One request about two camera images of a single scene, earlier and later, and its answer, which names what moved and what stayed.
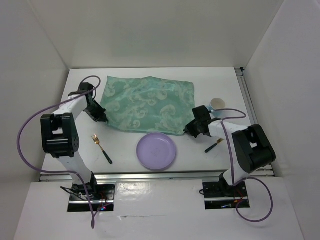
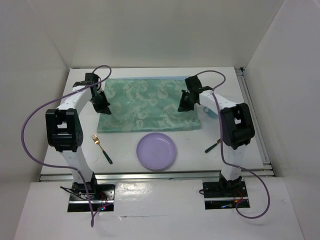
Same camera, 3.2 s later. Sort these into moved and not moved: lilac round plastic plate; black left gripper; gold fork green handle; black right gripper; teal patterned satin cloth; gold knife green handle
Moved: black left gripper; black right gripper
Not moved: gold knife green handle; lilac round plastic plate; teal patterned satin cloth; gold fork green handle
